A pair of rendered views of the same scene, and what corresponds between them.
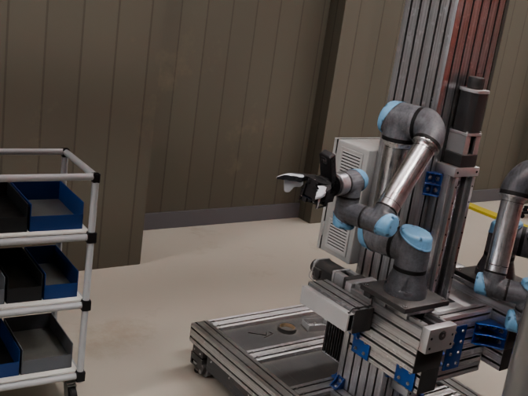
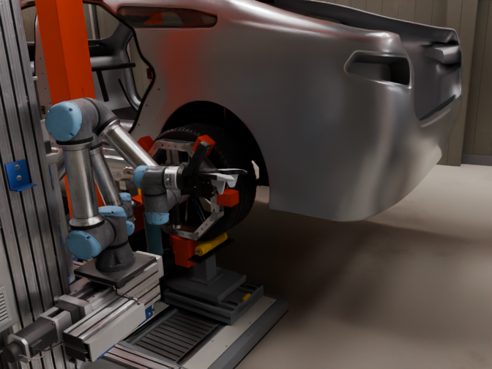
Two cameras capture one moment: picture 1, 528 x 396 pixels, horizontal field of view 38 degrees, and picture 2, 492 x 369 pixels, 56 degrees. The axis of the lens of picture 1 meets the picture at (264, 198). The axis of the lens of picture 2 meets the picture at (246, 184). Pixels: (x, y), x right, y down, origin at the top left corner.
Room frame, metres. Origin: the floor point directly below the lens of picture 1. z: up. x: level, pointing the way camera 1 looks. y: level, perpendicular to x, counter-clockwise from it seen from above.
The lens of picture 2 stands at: (2.71, 1.17, 1.64)
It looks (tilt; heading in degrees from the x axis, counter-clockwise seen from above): 18 degrees down; 247
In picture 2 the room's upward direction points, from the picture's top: 2 degrees counter-clockwise
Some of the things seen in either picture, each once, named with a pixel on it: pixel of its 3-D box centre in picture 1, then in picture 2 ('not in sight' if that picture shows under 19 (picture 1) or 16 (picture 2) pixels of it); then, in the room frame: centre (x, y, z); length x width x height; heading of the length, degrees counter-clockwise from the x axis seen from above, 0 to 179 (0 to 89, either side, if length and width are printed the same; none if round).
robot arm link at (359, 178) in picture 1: (350, 181); (152, 178); (2.42, -0.27, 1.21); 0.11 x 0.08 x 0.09; 142
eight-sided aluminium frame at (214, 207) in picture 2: not in sight; (179, 189); (2.08, -1.21, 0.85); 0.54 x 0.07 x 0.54; 124
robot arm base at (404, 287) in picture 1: (407, 278); (113, 251); (2.54, -0.54, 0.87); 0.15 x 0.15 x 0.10
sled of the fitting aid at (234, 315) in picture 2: not in sight; (214, 293); (1.91, -1.26, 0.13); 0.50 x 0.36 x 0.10; 124
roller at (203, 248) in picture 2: not in sight; (211, 243); (1.93, -1.17, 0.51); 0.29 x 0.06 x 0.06; 34
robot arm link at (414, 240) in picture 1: (412, 247); (109, 224); (2.54, -0.53, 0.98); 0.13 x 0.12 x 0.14; 52
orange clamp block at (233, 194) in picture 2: not in sight; (227, 197); (1.90, -0.95, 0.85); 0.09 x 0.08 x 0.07; 124
